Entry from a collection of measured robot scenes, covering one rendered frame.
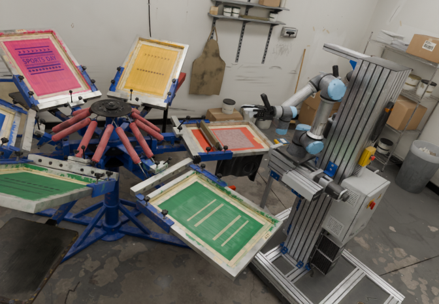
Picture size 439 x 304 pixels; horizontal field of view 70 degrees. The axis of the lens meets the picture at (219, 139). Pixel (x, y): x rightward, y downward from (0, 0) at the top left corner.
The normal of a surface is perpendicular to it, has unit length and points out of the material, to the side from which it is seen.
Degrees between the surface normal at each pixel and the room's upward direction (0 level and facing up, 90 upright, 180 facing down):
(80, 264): 0
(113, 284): 0
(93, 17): 90
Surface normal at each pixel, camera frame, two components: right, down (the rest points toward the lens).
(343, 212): -0.76, 0.21
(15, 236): 0.17, -0.85
